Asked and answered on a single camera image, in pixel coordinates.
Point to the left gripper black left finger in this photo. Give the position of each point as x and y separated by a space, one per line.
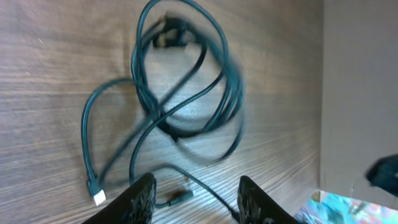
134 206

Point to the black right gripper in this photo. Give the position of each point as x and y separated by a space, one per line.
383 174

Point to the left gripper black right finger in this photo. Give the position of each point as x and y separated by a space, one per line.
257 207

